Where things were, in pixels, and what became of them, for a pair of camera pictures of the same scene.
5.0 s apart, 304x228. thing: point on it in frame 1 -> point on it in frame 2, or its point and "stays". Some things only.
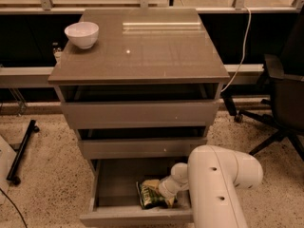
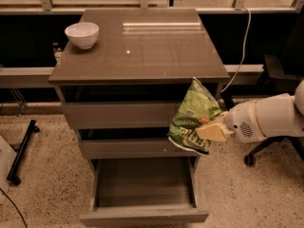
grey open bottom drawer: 115,199 stays
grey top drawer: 137,115 stays
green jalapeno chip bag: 150,198 -> 198,105
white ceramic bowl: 83,34 stays
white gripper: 165,187 -> 241,122
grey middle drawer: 139,148 stays
